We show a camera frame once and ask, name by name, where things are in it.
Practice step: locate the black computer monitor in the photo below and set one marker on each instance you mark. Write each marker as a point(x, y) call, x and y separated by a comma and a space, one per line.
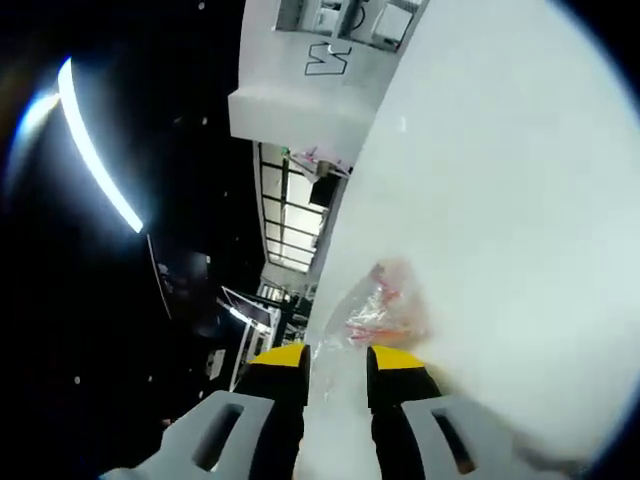
point(325, 192)

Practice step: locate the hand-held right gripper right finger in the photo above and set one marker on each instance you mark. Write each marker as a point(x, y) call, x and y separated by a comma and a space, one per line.
point(400, 390)

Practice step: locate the glass window wall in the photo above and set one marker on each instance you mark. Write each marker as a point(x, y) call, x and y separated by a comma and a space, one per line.
point(290, 220)

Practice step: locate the dark hanging ceiling panel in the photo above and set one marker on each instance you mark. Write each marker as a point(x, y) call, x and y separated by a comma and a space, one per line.
point(180, 280)

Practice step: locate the pink white hanging cloth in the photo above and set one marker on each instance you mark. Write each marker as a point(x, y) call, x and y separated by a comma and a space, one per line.
point(320, 160)

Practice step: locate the ceiling light strip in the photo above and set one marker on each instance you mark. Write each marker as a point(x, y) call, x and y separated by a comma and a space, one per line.
point(95, 155)

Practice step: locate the clear resealable bag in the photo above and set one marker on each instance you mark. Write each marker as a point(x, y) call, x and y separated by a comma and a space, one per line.
point(340, 360)

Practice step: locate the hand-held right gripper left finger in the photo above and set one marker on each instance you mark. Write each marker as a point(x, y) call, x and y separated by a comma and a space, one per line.
point(275, 400)

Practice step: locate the grey metal shelf unit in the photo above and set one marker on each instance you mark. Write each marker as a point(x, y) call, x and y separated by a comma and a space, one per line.
point(320, 20)

